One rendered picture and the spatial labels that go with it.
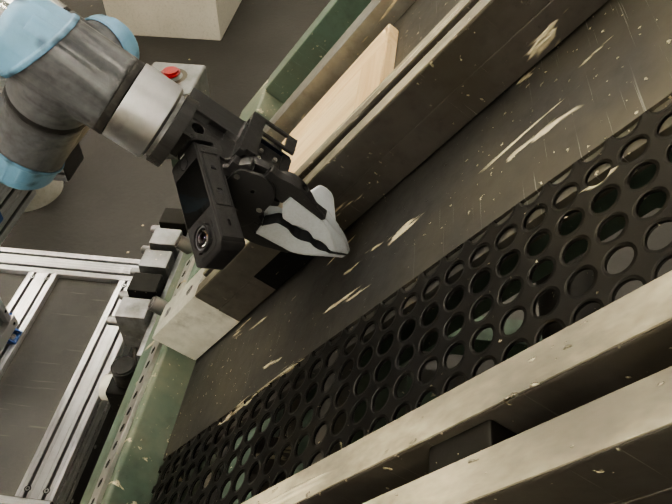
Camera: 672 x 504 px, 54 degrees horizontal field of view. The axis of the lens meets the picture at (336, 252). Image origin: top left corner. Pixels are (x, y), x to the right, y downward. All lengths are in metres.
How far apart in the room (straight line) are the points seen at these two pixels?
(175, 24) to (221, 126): 3.11
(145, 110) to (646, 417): 0.47
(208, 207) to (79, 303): 1.51
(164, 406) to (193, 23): 2.95
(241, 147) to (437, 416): 0.36
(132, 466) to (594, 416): 0.71
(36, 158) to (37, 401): 1.26
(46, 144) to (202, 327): 0.36
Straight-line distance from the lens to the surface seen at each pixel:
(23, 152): 0.68
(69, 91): 0.61
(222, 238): 0.56
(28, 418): 1.87
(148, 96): 0.60
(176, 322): 0.92
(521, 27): 0.60
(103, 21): 0.80
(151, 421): 0.93
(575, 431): 0.26
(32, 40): 0.61
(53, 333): 2.01
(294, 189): 0.61
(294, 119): 1.20
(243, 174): 0.61
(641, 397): 0.25
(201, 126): 0.64
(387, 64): 0.94
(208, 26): 3.69
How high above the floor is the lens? 1.66
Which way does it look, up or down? 45 degrees down
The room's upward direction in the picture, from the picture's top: straight up
